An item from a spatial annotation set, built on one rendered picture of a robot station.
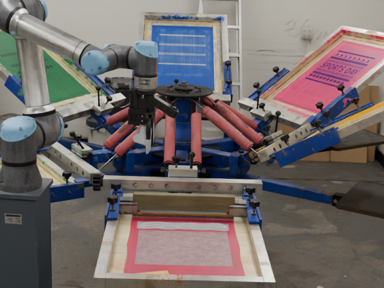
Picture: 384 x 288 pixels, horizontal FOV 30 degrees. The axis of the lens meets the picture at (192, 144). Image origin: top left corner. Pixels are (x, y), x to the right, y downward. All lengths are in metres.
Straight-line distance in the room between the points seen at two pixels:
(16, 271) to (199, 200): 0.77
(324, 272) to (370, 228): 0.91
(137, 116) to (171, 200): 0.61
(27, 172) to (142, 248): 0.50
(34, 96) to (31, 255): 0.55
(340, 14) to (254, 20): 0.82
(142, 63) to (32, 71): 0.43
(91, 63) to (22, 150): 0.42
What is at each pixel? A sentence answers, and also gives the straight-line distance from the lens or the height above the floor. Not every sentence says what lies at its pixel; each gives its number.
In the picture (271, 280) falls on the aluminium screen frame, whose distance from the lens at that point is 2.37.
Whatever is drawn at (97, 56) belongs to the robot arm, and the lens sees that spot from 2.21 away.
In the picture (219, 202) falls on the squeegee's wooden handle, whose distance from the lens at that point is 2.86.
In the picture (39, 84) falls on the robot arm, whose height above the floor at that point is 1.54.
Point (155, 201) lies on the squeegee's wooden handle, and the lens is 2.86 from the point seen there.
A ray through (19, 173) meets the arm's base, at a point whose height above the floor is 1.26.
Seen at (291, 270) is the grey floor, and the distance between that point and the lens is 4.76.
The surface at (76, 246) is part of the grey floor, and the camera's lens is 4.98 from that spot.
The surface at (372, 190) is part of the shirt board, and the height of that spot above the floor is 0.95.
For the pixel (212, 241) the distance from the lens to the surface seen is 2.70.
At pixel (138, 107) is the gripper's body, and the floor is 1.50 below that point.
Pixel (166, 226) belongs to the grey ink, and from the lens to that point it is 2.80.
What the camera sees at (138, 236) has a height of 0.95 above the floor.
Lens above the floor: 2.04
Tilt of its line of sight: 16 degrees down
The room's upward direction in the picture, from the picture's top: 2 degrees clockwise
